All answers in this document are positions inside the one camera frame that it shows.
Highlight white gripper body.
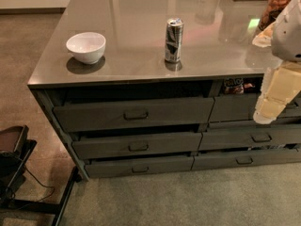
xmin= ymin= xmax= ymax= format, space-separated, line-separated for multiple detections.
xmin=262 ymin=61 xmax=301 ymax=105

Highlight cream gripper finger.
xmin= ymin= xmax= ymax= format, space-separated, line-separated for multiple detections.
xmin=253 ymin=97 xmax=285 ymax=124

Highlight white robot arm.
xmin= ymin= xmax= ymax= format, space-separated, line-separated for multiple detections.
xmin=253 ymin=0 xmax=301 ymax=124

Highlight snack bags in drawer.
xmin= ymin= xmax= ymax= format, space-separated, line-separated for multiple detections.
xmin=222 ymin=78 xmax=262 ymax=94

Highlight grey drawer cabinet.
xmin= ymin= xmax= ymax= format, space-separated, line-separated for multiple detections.
xmin=28 ymin=0 xmax=301 ymax=178

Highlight glass snack jar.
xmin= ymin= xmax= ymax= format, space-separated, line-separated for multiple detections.
xmin=258 ymin=0 xmax=291 ymax=30

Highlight silver black drink can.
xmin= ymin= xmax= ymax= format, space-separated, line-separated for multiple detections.
xmin=165 ymin=18 xmax=184 ymax=63

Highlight white ceramic bowl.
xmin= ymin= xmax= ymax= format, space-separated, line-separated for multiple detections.
xmin=66 ymin=32 xmax=106 ymax=64

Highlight black stand with device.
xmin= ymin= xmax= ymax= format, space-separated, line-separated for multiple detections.
xmin=0 ymin=125 xmax=82 ymax=226

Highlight black cable on floor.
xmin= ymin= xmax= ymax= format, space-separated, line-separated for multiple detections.
xmin=12 ymin=160 xmax=56 ymax=210

